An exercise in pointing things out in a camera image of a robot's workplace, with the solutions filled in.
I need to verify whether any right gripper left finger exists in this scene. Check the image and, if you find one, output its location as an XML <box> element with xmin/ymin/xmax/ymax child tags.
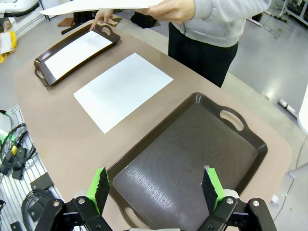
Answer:
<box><xmin>36</xmin><ymin>166</ymin><xmax>114</xmax><ymax>231</ymax></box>

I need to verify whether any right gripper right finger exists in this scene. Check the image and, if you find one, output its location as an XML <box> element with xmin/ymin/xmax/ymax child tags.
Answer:
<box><xmin>199</xmin><ymin>166</ymin><xmax>277</xmax><ymax>231</ymax></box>

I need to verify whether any white A4 paper sheet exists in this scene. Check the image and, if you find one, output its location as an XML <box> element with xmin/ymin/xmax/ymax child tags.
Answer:
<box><xmin>39</xmin><ymin>0</ymin><xmax>167</xmax><ymax>16</ymax></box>
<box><xmin>73</xmin><ymin>52</ymin><xmax>174</xmax><ymax>134</ymax></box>
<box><xmin>44</xmin><ymin>30</ymin><xmax>113</xmax><ymax>81</ymax></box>

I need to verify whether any person's right hand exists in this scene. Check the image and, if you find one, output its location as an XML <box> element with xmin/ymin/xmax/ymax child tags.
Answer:
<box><xmin>89</xmin><ymin>9</ymin><xmax>114</xmax><ymax>31</ymax></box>

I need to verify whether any person's left hand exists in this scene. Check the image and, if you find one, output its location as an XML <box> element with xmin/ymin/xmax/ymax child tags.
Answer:
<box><xmin>139</xmin><ymin>0</ymin><xmax>196</xmax><ymax>25</ymax></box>

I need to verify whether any brown plastic serving tray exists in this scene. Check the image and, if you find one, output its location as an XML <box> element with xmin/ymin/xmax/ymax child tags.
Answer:
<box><xmin>105</xmin><ymin>92</ymin><xmax>268</xmax><ymax>231</ymax></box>
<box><xmin>33</xmin><ymin>23</ymin><xmax>121</xmax><ymax>88</ymax></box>

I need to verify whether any white power strip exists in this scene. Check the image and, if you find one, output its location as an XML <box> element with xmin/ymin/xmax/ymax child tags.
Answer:
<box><xmin>278</xmin><ymin>98</ymin><xmax>297</xmax><ymax>116</ymax></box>

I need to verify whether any person in grey hoodie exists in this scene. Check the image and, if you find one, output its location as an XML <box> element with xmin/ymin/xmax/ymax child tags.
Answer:
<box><xmin>167</xmin><ymin>0</ymin><xmax>272</xmax><ymax>89</ymax></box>

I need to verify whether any doll in yellow clothes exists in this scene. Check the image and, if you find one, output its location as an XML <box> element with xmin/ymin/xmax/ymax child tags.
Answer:
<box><xmin>0</xmin><ymin>18</ymin><xmax>18</xmax><ymax>64</ymax></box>

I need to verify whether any dark brown board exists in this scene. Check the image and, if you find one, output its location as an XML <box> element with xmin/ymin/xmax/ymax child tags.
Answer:
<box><xmin>57</xmin><ymin>18</ymin><xmax>76</xmax><ymax>27</ymax></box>

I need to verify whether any black bag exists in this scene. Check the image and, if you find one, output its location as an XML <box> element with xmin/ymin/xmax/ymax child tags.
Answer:
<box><xmin>73</xmin><ymin>11</ymin><xmax>97</xmax><ymax>25</ymax></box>
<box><xmin>130</xmin><ymin>11</ymin><xmax>157</xmax><ymax>29</ymax></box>

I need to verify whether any black metal bracket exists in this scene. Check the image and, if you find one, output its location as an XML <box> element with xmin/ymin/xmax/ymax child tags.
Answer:
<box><xmin>30</xmin><ymin>172</ymin><xmax>54</xmax><ymax>192</ymax></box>

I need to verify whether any black coiled cable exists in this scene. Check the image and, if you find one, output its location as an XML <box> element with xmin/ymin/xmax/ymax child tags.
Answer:
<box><xmin>21</xmin><ymin>189</ymin><xmax>64</xmax><ymax>229</ymax></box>

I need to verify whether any black cable bundle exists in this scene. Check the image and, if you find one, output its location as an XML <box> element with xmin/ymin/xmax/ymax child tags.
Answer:
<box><xmin>0</xmin><ymin>122</ymin><xmax>37</xmax><ymax>180</ymax></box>

